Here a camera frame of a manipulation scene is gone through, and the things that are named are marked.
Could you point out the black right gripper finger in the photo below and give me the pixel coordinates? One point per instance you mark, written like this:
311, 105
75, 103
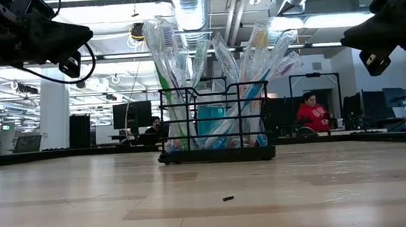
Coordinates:
377, 25
375, 40

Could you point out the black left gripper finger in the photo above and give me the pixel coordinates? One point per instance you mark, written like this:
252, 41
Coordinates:
58, 28
56, 49

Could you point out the blue white toothbrush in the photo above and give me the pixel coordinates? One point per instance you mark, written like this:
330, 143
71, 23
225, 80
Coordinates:
166, 34
226, 57

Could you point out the orange white toothbrush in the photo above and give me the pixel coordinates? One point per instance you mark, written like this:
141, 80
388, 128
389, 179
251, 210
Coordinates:
260, 38

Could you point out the green white toothbrush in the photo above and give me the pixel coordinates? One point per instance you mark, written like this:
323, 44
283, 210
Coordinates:
165, 89

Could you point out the teal white toothpaste tube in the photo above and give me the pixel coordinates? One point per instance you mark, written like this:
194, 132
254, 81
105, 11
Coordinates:
219, 116

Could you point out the long ceiling light strip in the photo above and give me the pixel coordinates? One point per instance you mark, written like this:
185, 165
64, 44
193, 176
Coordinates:
118, 56

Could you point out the white square column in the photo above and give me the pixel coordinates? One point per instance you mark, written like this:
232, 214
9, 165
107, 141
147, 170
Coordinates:
54, 114

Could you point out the black cabinet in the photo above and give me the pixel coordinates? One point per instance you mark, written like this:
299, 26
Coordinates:
79, 130

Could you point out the white cup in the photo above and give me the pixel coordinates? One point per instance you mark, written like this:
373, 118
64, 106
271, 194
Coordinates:
341, 124

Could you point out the person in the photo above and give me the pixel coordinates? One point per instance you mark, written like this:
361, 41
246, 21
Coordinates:
314, 115
155, 128

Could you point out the black computer monitor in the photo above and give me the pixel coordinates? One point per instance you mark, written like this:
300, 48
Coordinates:
132, 115

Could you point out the small black bit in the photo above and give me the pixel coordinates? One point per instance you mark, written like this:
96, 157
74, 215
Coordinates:
228, 198

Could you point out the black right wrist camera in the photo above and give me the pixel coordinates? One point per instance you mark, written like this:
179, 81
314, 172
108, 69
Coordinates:
377, 61

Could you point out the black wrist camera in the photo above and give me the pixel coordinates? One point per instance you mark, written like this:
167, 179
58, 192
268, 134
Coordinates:
71, 66
377, 61

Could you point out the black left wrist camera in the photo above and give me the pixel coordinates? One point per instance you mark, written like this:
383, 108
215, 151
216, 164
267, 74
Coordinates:
71, 66

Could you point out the black metal rack frame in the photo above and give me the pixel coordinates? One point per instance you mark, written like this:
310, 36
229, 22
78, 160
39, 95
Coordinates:
312, 74

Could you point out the black aluminium table frame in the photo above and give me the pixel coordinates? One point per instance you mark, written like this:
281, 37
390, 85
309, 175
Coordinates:
17, 156

